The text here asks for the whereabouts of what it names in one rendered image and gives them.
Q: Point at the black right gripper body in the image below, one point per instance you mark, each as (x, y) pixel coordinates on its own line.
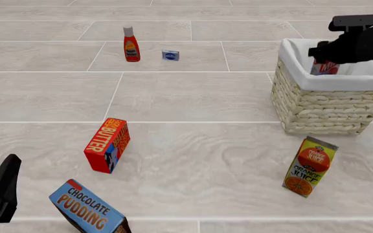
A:
(327, 52)

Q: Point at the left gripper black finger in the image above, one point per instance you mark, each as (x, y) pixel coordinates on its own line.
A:
(6, 177)

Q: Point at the milk carton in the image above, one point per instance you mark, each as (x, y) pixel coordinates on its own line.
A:
(325, 69)

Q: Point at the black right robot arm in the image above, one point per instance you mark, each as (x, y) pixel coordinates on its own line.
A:
(372, 46)

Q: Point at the woven basket with white liner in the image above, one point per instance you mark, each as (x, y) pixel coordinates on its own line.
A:
(322, 109)

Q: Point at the small flat plate on stalk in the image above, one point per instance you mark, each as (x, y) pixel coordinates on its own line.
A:
(355, 21)

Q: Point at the blue chocolate pudding box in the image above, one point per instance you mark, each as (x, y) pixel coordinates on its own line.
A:
(87, 210)

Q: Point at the red butter box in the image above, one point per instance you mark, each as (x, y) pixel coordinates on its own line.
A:
(106, 146)

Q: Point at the orange juice carton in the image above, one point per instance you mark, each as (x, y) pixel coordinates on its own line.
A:
(309, 167)

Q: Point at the small blue box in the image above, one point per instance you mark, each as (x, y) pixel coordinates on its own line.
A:
(170, 55)

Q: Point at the red ketchup bottle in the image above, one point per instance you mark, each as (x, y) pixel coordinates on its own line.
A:
(131, 47)

